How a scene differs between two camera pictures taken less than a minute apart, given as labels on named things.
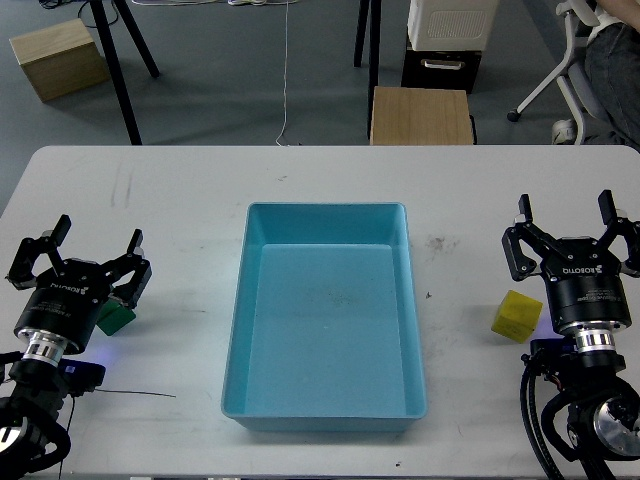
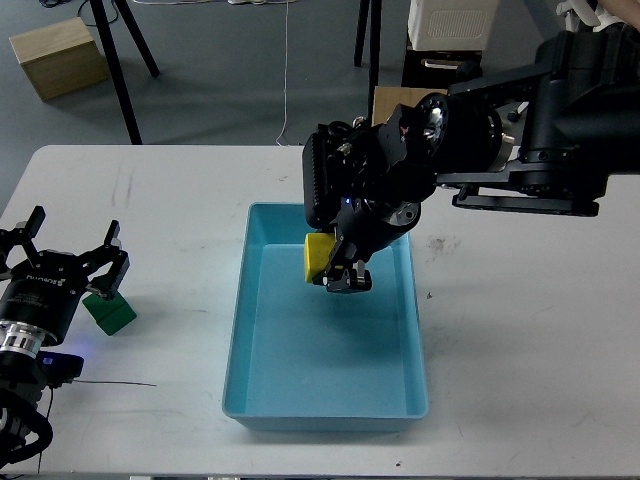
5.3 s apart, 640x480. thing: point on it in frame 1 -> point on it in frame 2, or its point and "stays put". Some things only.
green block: [114, 317] stays put
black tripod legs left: [104, 28] stays put
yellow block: [517, 316] -> [317, 250]
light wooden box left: [60, 60] stays put
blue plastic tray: [324, 333] stays put
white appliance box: [451, 25] stays put
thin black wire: [103, 390] -> [111, 382]
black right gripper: [586, 280] -> [365, 226]
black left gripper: [70, 294] -> [43, 292]
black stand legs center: [374, 46] stays put
